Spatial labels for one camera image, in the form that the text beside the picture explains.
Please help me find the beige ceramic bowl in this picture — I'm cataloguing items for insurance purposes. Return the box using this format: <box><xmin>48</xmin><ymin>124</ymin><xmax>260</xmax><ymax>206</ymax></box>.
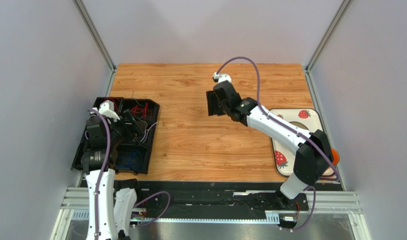
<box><xmin>289</xmin><ymin>121</ymin><xmax>309</xmax><ymax>130</ymax></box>

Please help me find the right aluminium frame post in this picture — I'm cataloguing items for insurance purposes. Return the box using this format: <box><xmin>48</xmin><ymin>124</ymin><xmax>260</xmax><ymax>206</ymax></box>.
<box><xmin>305</xmin><ymin>0</ymin><xmax>354</xmax><ymax>72</ymax></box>

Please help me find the black compartment organizer tray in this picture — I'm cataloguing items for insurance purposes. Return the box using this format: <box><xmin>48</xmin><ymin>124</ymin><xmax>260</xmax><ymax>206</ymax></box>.
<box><xmin>71</xmin><ymin>97</ymin><xmax>160</xmax><ymax>175</ymax></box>

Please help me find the orange plastic cup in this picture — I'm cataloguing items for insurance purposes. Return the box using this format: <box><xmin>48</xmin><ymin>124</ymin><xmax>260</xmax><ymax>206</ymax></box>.
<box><xmin>331</xmin><ymin>148</ymin><xmax>340</xmax><ymax>166</ymax></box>

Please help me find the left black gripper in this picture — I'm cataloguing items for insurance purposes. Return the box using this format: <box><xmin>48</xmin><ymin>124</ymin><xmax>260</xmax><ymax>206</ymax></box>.
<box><xmin>107</xmin><ymin>109</ymin><xmax>147</xmax><ymax>147</ymax></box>

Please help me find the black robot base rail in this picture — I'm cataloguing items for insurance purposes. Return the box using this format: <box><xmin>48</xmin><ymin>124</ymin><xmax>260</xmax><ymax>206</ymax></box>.
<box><xmin>113</xmin><ymin>179</ymin><xmax>309</xmax><ymax>221</ymax></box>

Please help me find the aluminium frame post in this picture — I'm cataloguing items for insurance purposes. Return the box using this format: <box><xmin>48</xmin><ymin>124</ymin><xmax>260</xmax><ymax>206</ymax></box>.
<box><xmin>305</xmin><ymin>0</ymin><xmax>354</xmax><ymax>72</ymax></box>
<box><xmin>72</xmin><ymin>0</ymin><xmax>116</xmax><ymax>73</ymax></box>

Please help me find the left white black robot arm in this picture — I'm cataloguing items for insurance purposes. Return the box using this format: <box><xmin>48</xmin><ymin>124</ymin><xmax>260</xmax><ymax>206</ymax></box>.
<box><xmin>81</xmin><ymin>108</ymin><xmax>144</xmax><ymax>240</ymax></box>

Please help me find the white wire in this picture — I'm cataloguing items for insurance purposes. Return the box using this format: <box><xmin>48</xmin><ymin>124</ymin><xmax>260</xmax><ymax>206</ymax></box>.
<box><xmin>140</xmin><ymin>121</ymin><xmax>159</xmax><ymax>143</ymax></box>

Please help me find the left aluminium frame post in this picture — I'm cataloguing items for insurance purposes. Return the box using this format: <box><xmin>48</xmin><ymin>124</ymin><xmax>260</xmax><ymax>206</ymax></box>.
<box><xmin>72</xmin><ymin>0</ymin><xmax>116</xmax><ymax>73</ymax></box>

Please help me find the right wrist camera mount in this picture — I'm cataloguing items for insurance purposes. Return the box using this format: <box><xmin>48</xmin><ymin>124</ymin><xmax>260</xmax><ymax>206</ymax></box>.
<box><xmin>212</xmin><ymin>72</ymin><xmax>232</xmax><ymax>84</ymax></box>

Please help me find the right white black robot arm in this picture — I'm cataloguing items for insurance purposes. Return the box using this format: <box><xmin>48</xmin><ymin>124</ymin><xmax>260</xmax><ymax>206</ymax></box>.
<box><xmin>206</xmin><ymin>81</ymin><xmax>339</xmax><ymax>200</ymax></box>

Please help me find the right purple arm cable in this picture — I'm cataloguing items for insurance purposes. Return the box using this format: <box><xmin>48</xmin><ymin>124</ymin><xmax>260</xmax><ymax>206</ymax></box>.
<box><xmin>216</xmin><ymin>56</ymin><xmax>341</xmax><ymax>233</ymax></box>

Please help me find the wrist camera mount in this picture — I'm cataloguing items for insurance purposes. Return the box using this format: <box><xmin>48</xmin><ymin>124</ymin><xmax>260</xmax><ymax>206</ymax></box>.
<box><xmin>212</xmin><ymin>72</ymin><xmax>232</xmax><ymax>84</ymax></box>
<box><xmin>92</xmin><ymin>100</ymin><xmax>121</xmax><ymax>122</ymax></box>

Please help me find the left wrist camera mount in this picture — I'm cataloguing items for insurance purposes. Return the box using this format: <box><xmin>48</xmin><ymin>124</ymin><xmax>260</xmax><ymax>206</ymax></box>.
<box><xmin>92</xmin><ymin>100</ymin><xmax>121</xmax><ymax>122</ymax></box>

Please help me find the strawberry pattern white tray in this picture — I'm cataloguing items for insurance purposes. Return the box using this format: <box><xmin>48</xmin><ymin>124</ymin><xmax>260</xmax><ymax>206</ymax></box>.
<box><xmin>270</xmin><ymin>108</ymin><xmax>323</xmax><ymax>177</ymax></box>

